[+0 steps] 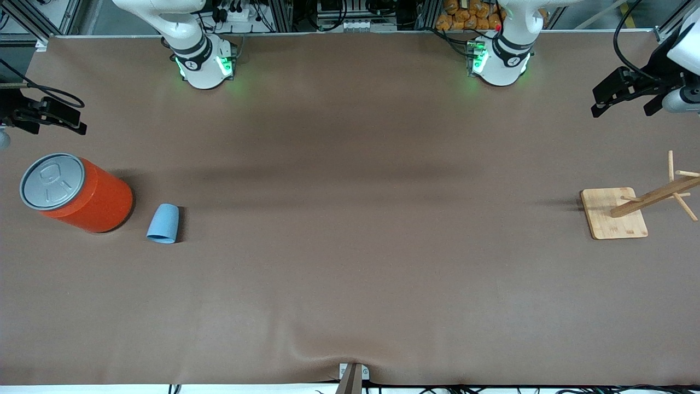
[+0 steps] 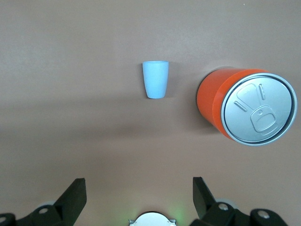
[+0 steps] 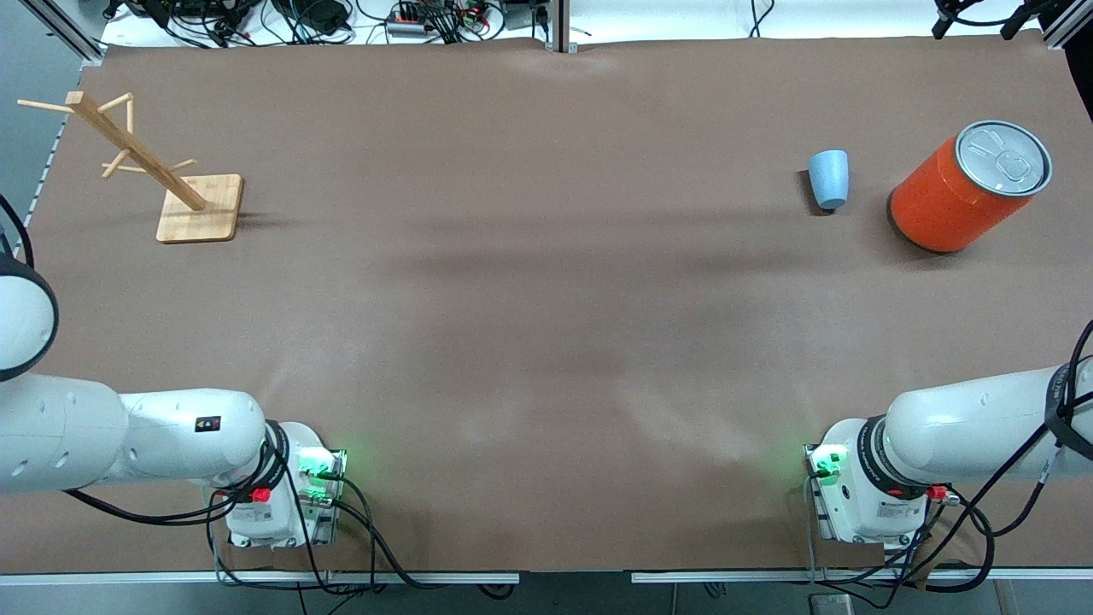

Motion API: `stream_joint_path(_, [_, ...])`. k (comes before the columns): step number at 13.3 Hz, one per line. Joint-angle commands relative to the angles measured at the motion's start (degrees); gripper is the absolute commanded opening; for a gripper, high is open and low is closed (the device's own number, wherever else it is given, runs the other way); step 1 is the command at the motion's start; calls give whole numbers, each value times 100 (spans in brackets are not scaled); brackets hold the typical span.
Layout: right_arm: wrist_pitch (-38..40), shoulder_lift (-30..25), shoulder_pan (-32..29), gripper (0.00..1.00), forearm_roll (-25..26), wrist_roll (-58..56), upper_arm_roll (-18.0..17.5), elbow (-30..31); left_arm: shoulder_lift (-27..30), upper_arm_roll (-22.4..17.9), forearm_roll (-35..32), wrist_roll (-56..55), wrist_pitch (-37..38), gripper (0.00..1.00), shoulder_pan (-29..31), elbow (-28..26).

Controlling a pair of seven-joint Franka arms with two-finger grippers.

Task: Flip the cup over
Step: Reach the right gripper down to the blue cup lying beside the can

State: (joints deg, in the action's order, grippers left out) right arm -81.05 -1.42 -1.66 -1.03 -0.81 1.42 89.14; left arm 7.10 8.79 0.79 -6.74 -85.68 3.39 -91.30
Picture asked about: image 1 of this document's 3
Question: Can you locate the black left camera cable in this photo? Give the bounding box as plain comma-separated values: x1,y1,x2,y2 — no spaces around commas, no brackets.
612,0,658,80

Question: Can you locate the brown table mat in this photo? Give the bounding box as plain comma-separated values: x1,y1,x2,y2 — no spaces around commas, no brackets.
0,30,700,387

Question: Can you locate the white power strip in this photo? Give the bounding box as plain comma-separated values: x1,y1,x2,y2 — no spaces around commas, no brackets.
210,0,245,24

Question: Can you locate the wooden mug tree stand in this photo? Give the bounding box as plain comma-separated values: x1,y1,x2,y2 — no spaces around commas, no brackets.
579,150,700,241

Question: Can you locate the metal clamp bracket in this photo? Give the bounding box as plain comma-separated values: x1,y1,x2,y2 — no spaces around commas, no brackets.
335,362,370,394

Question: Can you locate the bag of orange items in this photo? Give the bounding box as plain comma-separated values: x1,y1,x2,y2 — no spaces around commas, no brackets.
435,0,505,32

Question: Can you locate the blue plastic cup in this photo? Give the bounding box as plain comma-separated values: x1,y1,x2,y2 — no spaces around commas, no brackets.
146,203,180,245

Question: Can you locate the orange can with grey lid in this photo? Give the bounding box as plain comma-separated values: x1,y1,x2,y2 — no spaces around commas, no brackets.
19,152,135,235

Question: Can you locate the aluminium frame profile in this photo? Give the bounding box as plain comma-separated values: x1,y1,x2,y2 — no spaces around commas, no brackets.
652,0,700,43
0,0,83,48

